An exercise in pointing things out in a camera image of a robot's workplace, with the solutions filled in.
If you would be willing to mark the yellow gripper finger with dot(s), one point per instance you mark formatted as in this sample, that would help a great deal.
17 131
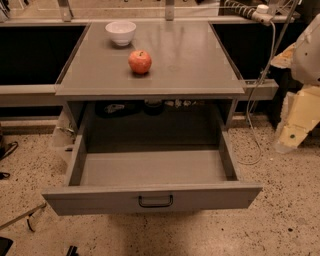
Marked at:
300 114

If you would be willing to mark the grey top drawer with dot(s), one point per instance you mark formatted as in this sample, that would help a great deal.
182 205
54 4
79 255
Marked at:
183 152

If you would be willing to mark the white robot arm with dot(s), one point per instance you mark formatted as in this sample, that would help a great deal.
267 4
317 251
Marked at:
303 56

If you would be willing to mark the grey metal cabinet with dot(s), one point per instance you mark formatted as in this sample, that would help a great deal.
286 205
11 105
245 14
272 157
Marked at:
165 60

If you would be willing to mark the red apple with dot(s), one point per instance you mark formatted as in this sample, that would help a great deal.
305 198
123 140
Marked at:
139 61

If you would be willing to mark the white ceramic bowl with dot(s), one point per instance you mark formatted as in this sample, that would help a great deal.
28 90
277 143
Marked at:
121 32

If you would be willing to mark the metal rod on floor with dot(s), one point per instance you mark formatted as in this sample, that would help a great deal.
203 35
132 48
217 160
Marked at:
21 216

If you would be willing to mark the white coiled hose connector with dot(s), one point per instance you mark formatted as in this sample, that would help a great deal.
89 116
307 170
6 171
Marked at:
260 13

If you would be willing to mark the black drawer handle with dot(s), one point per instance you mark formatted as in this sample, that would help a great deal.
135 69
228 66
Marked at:
155 202

